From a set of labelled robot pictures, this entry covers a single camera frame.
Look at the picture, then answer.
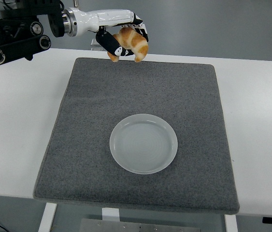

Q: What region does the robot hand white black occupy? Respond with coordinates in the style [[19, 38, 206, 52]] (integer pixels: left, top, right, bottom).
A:
[[75, 8, 150, 57]]

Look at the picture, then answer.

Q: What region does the croissant bread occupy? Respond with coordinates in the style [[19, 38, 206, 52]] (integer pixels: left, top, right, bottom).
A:
[[107, 27, 149, 63]]

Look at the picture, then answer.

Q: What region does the grey round plate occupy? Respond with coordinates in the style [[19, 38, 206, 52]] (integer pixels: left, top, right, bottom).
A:
[[109, 113, 178, 174]]

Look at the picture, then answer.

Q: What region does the small clear floor box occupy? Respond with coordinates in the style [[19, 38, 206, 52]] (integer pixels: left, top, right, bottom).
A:
[[90, 38, 106, 51]]

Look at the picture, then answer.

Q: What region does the grey felt mat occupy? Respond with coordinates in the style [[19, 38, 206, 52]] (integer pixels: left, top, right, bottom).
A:
[[32, 57, 240, 215]]

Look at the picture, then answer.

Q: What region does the white table leg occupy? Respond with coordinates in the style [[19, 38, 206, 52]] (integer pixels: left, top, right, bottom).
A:
[[38, 202, 58, 232], [224, 214, 238, 232]]

